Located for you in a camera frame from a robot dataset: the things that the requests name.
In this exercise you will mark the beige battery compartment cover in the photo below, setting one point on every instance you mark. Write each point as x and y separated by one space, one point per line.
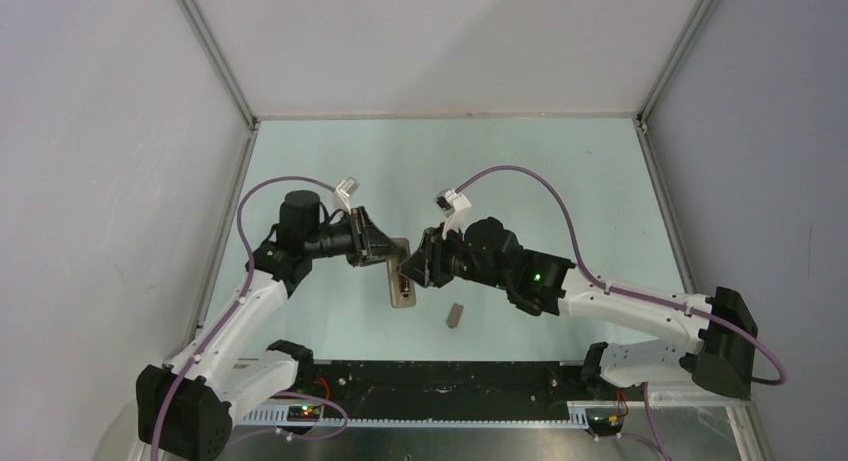
454 316

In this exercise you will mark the aluminium frame post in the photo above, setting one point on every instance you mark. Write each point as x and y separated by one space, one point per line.
693 27
206 38

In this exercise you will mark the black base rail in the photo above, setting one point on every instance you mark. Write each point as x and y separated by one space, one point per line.
476 390

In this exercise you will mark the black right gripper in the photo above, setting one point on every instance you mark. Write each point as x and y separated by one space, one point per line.
426 265

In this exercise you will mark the beige remote control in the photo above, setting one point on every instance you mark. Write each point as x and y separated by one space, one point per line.
401 290

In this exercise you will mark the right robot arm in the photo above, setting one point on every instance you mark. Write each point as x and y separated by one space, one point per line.
705 339

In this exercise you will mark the white slotted cable duct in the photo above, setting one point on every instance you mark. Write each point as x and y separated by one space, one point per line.
285 416

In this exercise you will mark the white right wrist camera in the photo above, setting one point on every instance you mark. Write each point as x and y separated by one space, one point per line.
456 208

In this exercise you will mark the left aluminium frame post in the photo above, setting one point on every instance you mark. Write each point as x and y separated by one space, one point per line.
206 38

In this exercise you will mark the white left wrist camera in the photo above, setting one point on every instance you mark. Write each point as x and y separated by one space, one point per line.
342 194

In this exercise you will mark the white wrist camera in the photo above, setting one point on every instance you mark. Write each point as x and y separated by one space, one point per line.
456 208
342 194

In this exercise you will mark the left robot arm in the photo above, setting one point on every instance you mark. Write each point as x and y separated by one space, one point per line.
189 405

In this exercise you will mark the right aluminium frame post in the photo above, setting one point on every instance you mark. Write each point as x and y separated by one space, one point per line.
693 27

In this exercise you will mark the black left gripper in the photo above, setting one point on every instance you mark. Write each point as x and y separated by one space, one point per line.
367 240

